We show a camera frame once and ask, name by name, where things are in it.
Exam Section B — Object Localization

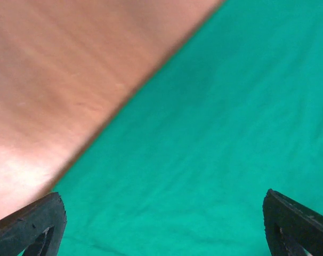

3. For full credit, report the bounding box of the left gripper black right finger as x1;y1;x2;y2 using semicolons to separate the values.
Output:
262;189;323;256

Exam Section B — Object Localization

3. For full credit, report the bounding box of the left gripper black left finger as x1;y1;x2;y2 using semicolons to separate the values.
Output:
0;192;67;256

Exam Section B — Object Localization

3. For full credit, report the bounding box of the green t-shirt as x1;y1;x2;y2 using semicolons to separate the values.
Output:
55;1;323;255

